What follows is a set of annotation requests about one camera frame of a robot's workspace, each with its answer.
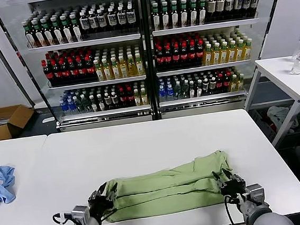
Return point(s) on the dark bottle green cap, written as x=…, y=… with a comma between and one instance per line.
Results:
x=193, y=13
x=57, y=32
x=76, y=29
x=165, y=16
x=184, y=14
x=39, y=35
x=156, y=17
x=67, y=30
x=174, y=15
x=202, y=12
x=30, y=36
x=48, y=33

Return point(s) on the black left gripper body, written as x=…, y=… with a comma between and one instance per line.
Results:
x=100, y=207

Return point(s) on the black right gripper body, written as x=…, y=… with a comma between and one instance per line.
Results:
x=233, y=189

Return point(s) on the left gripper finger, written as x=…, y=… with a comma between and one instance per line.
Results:
x=113, y=192
x=98, y=193

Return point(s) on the white side table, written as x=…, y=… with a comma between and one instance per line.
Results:
x=277, y=79

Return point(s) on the blue water bottle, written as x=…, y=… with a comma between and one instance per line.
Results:
x=64, y=107
x=162, y=94
x=71, y=106
x=170, y=93

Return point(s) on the black plastic crate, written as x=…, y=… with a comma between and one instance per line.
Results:
x=264, y=124

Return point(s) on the yellow tea bottle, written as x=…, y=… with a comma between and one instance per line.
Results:
x=208, y=55
x=137, y=98
x=224, y=53
x=99, y=71
x=131, y=66
x=107, y=70
x=144, y=97
x=216, y=55
x=115, y=69
x=140, y=65
x=234, y=84
x=241, y=83
x=248, y=50
x=123, y=67
x=240, y=52
x=232, y=52

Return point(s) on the open cardboard box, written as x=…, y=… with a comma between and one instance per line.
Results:
x=20, y=114

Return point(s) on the dark bottle white blue label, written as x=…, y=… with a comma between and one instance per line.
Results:
x=247, y=4
x=84, y=23
x=255, y=3
x=102, y=20
x=112, y=19
x=93, y=22
x=121, y=18
x=238, y=5
x=229, y=6
x=131, y=16

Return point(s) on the light green t-shirt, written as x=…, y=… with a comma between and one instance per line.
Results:
x=160, y=196

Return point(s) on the dark bottle beige label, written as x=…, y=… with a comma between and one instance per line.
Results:
x=220, y=8
x=211, y=8

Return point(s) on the dark bottle white cap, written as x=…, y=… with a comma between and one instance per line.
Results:
x=191, y=90
x=115, y=101
x=101, y=103
x=94, y=104
x=206, y=88
x=199, y=89
x=108, y=102
x=213, y=87

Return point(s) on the white floor scrap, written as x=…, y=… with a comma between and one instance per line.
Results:
x=48, y=119

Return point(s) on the crumpled light blue shirt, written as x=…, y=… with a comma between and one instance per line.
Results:
x=0, y=185

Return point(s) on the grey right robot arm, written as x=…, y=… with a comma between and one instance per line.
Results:
x=255, y=214

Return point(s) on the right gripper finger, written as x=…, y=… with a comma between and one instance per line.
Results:
x=231, y=176
x=218, y=181

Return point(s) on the white drinks shelf unit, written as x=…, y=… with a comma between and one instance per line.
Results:
x=100, y=120
x=205, y=107

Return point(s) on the white shelf board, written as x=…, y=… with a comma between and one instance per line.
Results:
x=202, y=99
x=205, y=26
x=84, y=41
x=204, y=68
x=104, y=112
x=96, y=83

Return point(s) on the clear green tinted bottle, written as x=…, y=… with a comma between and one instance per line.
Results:
x=184, y=91
x=79, y=106
x=177, y=92

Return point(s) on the cola bottle red cap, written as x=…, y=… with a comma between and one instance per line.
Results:
x=90, y=69
x=184, y=56
x=227, y=83
x=176, y=57
x=200, y=54
x=219, y=84
x=129, y=98
x=160, y=59
x=56, y=73
x=192, y=56
x=82, y=70
x=122, y=99
x=168, y=58
x=73, y=71
x=65, y=72
x=48, y=74

